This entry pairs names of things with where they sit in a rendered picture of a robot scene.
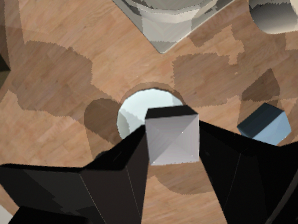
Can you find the light blue block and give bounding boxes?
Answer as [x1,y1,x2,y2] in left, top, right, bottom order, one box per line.
[237,103,291,145]

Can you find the white round dish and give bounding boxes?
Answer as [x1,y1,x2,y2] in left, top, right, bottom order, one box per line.
[116,88,184,139]

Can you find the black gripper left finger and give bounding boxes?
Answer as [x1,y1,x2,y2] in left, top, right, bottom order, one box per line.
[0,125,148,224]

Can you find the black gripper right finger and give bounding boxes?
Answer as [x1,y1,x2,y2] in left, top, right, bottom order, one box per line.
[198,121,298,224]

